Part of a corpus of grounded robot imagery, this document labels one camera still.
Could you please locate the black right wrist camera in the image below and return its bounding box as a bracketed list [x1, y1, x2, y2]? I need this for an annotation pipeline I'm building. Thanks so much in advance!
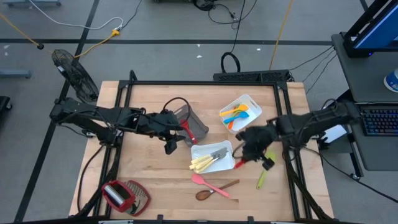
[261, 156, 277, 172]

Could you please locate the large green silicone spoon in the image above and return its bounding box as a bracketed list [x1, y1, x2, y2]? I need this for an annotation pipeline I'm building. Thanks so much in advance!
[256, 149, 277, 190]

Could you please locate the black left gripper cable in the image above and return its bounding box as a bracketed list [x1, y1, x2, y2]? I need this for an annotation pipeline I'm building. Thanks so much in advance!
[161, 96, 192, 127]

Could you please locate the black hanging cable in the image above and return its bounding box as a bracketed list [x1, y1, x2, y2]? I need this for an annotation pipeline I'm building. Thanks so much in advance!
[220, 0, 247, 74]

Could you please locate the white plastic handled bin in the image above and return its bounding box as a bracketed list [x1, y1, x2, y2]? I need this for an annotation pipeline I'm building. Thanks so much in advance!
[190, 139, 236, 174]
[219, 94, 263, 135]

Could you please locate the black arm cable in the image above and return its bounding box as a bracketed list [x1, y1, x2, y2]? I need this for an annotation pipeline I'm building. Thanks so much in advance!
[76, 144, 105, 212]
[303, 146, 398, 205]

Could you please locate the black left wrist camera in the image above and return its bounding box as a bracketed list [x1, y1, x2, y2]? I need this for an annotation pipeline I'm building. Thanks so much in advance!
[164, 139, 179, 156]

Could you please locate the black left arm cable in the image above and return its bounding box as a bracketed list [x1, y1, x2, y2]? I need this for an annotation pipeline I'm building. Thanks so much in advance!
[76, 144, 105, 212]

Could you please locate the black floor fan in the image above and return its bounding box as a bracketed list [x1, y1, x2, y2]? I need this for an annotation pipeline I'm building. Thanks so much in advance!
[50, 49, 100, 104]

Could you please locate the yellow floor extension cord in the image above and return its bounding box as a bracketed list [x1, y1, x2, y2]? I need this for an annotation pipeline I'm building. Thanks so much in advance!
[0, 12, 121, 59]

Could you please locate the pink silicone spatula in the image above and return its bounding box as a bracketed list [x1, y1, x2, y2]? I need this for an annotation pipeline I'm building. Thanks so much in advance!
[190, 173, 233, 199]

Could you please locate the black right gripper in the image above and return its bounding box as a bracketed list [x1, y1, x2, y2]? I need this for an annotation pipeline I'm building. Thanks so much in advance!
[234, 124, 280, 164]

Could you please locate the small blue silicone spoon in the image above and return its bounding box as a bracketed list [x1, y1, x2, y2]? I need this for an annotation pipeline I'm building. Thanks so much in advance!
[223, 111, 251, 124]

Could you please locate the black keyboard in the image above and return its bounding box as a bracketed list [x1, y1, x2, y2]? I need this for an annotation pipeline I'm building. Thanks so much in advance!
[359, 106, 398, 137]

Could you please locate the large red silicone spoon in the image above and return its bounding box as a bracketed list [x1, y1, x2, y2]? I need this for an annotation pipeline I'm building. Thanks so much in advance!
[180, 119, 199, 146]

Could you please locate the white and blue container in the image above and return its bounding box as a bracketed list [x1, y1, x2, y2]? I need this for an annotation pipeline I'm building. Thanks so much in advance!
[382, 68, 398, 93]

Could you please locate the white floor cable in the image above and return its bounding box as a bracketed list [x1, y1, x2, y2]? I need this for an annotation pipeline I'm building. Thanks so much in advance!
[27, 0, 124, 31]

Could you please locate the brown wooden spoon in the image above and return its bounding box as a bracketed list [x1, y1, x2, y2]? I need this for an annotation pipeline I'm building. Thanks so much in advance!
[195, 179, 241, 202]

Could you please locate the computer monitor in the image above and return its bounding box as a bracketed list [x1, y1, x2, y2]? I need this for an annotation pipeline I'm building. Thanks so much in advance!
[353, 0, 398, 52]

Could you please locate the yellow hanging cable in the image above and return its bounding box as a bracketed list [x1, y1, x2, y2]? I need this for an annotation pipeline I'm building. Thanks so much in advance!
[268, 0, 295, 71]

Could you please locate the black perforated bar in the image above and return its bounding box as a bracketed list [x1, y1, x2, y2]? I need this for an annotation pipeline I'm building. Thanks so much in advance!
[212, 69, 292, 83]

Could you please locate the white flat sheet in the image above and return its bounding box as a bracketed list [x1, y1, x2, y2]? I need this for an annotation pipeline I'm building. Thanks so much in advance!
[320, 124, 348, 144]

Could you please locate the black desk cable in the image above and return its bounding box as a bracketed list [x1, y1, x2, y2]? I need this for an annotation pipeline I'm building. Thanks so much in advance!
[289, 45, 338, 94]

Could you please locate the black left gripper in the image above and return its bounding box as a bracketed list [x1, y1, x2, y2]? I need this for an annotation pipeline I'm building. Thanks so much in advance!
[144, 109, 188, 141]

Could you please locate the cream-handled steel knife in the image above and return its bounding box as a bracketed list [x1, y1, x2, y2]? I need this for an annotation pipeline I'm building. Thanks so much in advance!
[190, 148, 229, 166]
[194, 152, 229, 174]
[188, 151, 229, 170]

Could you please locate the black aluminium table frame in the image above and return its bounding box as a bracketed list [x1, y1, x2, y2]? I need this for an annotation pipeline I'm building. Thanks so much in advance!
[70, 69, 335, 224]

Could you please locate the grey translucent plastic bin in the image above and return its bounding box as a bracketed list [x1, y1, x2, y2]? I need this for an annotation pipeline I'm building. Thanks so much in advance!
[174, 103, 210, 148]

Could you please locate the yellow silicone spatula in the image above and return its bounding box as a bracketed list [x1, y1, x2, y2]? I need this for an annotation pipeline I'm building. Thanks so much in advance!
[219, 103, 250, 118]

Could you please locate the black monitor stand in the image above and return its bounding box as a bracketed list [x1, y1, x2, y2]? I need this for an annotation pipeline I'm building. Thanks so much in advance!
[343, 0, 398, 59]

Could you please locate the grey computer desk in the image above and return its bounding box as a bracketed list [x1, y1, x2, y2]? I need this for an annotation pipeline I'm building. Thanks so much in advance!
[330, 30, 398, 172]

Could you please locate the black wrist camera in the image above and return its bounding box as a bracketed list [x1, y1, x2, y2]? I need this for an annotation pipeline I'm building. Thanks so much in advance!
[164, 139, 179, 156]
[261, 156, 277, 172]

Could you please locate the black floor cable bundle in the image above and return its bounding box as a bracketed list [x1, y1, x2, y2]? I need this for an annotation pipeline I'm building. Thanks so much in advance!
[192, 0, 259, 26]

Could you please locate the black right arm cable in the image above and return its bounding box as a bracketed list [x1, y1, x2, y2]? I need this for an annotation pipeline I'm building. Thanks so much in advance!
[303, 146, 398, 205]

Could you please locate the grey stand foot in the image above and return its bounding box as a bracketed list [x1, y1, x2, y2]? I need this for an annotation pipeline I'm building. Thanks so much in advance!
[0, 68, 32, 79]

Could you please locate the red box grater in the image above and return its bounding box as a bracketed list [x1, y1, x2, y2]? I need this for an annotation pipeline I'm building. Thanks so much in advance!
[101, 179, 152, 217]

